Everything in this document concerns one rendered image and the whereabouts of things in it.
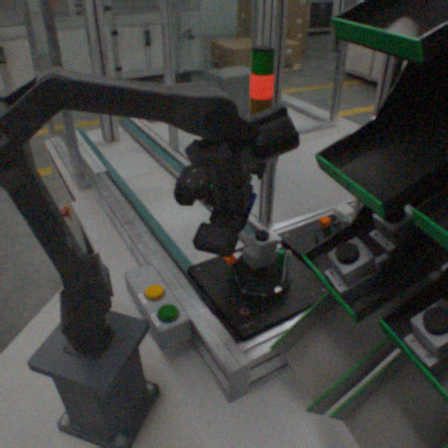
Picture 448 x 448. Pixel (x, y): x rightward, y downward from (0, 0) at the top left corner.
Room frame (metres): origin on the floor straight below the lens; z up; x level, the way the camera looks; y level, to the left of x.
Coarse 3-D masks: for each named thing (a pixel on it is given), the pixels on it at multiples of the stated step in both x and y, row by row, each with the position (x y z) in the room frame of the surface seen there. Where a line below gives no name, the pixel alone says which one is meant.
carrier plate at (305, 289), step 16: (192, 272) 0.71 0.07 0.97; (208, 272) 0.71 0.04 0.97; (224, 272) 0.71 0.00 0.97; (304, 272) 0.71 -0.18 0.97; (208, 288) 0.66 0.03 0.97; (224, 288) 0.66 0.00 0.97; (304, 288) 0.66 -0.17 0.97; (320, 288) 0.66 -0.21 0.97; (224, 304) 0.61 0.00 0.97; (240, 304) 0.61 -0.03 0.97; (256, 304) 0.61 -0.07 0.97; (272, 304) 0.61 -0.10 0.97; (288, 304) 0.61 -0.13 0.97; (304, 304) 0.61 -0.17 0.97; (240, 320) 0.56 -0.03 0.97; (256, 320) 0.56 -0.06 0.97; (272, 320) 0.56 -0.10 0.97; (240, 336) 0.53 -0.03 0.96
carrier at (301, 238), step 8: (336, 208) 0.95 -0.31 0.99; (344, 208) 0.95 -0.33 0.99; (328, 216) 0.94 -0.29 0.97; (336, 216) 0.94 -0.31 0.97; (344, 216) 0.92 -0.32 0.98; (304, 224) 0.90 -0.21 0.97; (312, 224) 0.90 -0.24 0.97; (336, 224) 0.86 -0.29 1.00; (344, 224) 0.81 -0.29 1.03; (288, 232) 0.87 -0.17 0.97; (296, 232) 0.87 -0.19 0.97; (304, 232) 0.87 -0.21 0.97; (312, 232) 0.87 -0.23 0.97; (320, 232) 0.84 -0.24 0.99; (288, 240) 0.83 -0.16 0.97; (296, 240) 0.83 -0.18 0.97; (304, 240) 0.83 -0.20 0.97; (312, 240) 0.83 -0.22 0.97; (320, 240) 0.80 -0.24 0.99; (288, 248) 0.81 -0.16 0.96; (296, 248) 0.80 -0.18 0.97; (304, 248) 0.80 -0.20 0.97; (296, 256) 0.78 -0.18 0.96; (304, 264) 0.76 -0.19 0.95
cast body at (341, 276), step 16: (352, 240) 0.43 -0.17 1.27; (336, 256) 0.40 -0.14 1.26; (352, 256) 0.39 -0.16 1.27; (368, 256) 0.40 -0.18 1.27; (384, 256) 0.42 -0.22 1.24; (336, 272) 0.41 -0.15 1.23; (352, 272) 0.38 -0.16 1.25; (368, 272) 0.39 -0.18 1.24; (336, 288) 0.39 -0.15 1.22; (352, 288) 0.39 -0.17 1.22; (368, 288) 0.39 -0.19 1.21
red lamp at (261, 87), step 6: (252, 78) 0.90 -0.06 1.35; (258, 78) 0.89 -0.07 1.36; (264, 78) 0.89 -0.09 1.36; (270, 78) 0.89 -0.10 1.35; (252, 84) 0.90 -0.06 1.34; (258, 84) 0.89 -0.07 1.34; (264, 84) 0.89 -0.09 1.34; (270, 84) 0.89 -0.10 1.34; (252, 90) 0.90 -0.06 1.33; (258, 90) 0.89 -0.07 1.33; (264, 90) 0.89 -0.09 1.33; (270, 90) 0.89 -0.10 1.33; (252, 96) 0.90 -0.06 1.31; (258, 96) 0.89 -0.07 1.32; (264, 96) 0.89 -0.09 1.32; (270, 96) 0.89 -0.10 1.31
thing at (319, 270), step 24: (432, 192) 0.53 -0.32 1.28; (360, 216) 0.51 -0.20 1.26; (336, 240) 0.49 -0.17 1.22; (360, 240) 0.49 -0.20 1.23; (432, 240) 0.44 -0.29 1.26; (312, 264) 0.45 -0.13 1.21; (408, 264) 0.42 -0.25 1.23; (432, 264) 0.39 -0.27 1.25; (384, 288) 0.39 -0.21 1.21; (408, 288) 0.38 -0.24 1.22; (360, 312) 0.36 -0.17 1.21
